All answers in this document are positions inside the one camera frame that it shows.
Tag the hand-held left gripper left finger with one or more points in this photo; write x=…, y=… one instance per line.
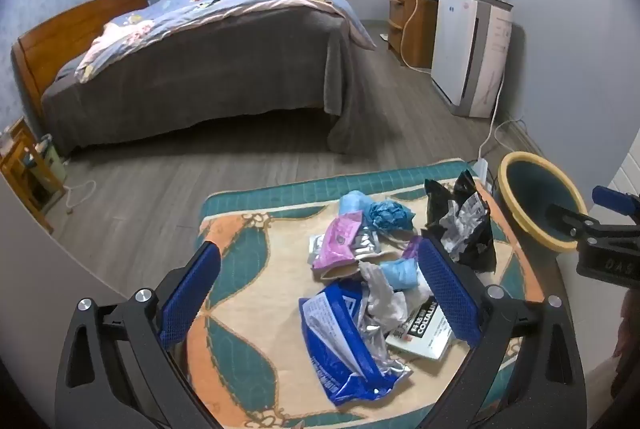
x=192, y=289

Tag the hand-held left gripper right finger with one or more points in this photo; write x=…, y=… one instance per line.
x=450, y=294

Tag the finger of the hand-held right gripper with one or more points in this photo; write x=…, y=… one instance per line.
x=565, y=219
x=607, y=196

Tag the yellow rimmed trash bin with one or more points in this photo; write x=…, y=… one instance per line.
x=535, y=189

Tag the silver foil pack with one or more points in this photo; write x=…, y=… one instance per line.
x=367, y=241

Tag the blue snack bag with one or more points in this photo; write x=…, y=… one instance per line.
x=330, y=349

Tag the white drawer cabinet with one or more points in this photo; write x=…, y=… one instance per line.
x=625, y=174

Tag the light blue shoe cover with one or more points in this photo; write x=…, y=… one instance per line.
x=402, y=271
x=352, y=201

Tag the white box with black label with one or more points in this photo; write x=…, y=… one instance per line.
x=425, y=341

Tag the black foil bag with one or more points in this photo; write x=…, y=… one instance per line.
x=480, y=249

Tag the purple small bottle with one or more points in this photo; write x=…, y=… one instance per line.
x=412, y=249

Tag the teal orange patterned mat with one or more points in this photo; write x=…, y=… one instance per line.
x=250, y=269

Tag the crumpled white paper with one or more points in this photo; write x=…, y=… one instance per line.
x=385, y=299

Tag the white power strip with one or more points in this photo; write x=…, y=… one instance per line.
x=481, y=169

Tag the crumpled blue shoe cover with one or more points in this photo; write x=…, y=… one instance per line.
x=390, y=214

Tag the pink wrapper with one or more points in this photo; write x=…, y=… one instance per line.
x=340, y=239

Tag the small clear wrapper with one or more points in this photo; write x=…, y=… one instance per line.
x=316, y=251

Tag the pale green container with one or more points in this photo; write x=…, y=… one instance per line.
x=55, y=164

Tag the wooden nightstand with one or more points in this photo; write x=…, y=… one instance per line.
x=25, y=179

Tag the white air purifier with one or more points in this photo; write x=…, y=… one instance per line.
x=455, y=49

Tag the bed with grey blanket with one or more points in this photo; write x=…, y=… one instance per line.
x=200, y=74

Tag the wooden cabinet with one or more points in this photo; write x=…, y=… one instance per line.
x=422, y=29

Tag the wooden bed headboard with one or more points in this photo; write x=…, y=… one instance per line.
x=60, y=29

